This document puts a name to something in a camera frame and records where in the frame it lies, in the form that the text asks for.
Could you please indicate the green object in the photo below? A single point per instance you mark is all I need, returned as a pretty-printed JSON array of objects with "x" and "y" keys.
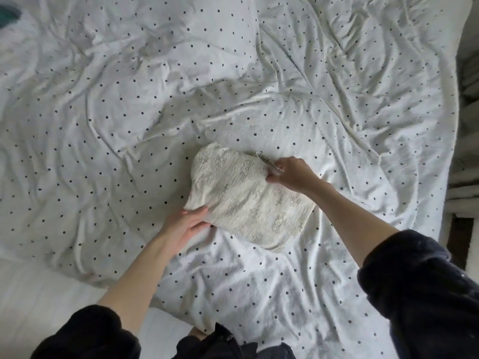
[{"x": 7, "y": 12}]

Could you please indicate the person's right forearm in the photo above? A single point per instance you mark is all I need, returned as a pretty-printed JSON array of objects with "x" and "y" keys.
[{"x": 355, "y": 224}]

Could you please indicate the person's left hand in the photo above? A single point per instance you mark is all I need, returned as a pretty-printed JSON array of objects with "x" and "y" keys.
[{"x": 182, "y": 228}]

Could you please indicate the person's black left sleeve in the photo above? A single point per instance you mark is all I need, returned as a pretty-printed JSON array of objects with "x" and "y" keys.
[{"x": 86, "y": 336}]

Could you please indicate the person's right hand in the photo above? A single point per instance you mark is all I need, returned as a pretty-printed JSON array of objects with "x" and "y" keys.
[{"x": 296, "y": 175}]

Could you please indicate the striped beige curtain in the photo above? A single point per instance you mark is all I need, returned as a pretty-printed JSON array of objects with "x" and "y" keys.
[{"x": 464, "y": 145}]

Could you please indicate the beige textured pajama pants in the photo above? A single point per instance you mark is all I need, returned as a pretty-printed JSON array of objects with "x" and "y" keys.
[{"x": 239, "y": 190}]

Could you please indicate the white dotted bed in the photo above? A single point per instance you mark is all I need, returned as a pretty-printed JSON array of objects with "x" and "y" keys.
[{"x": 112, "y": 108}]

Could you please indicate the person's left forearm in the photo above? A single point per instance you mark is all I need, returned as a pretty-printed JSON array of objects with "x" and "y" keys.
[{"x": 135, "y": 284}]

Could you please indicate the person's dark shorts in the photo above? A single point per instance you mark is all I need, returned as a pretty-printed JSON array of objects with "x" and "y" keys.
[{"x": 224, "y": 346}]

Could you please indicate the person's black right sleeve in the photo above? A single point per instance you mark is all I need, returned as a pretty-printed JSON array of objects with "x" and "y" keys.
[{"x": 423, "y": 295}]

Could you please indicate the person's black sleeve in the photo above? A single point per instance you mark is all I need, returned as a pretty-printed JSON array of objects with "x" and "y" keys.
[
  {"x": 86, "y": 336},
  {"x": 423, "y": 295}
]

